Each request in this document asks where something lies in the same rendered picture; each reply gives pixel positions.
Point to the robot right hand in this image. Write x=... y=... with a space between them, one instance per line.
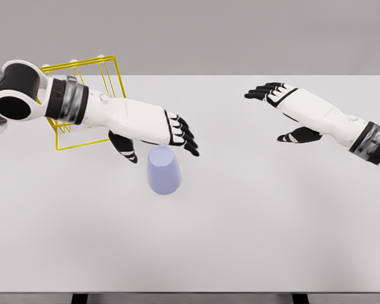
x=299 y=103

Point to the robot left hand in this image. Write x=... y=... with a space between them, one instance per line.
x=149 y=126

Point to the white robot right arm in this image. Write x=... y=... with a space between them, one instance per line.
x=354 y=130

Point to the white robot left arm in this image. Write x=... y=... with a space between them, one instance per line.
x=66 y=98

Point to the light purple cup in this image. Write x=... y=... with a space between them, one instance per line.
x=163 y=172

